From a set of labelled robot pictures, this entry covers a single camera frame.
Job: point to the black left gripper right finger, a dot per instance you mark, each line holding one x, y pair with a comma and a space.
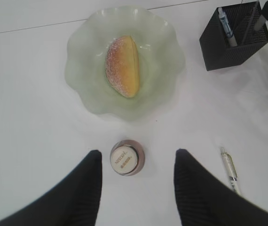
202, 200

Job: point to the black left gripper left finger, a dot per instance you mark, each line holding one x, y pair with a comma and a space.
74, 201

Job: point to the blue-grey ballpoint pen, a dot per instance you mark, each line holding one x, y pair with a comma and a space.
227, 28

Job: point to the brown Nescafe coffee bottle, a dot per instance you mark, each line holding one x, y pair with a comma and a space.
127, 157

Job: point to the yellow bread roll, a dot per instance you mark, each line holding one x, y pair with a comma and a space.
122, 66

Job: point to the cream yellow ballpoint pen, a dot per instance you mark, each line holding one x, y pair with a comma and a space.
230, 170

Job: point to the black mesh pen holder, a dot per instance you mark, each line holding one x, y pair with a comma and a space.
217, 52

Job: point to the pale green wavy glass plate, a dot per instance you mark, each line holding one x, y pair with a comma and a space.
161, 60

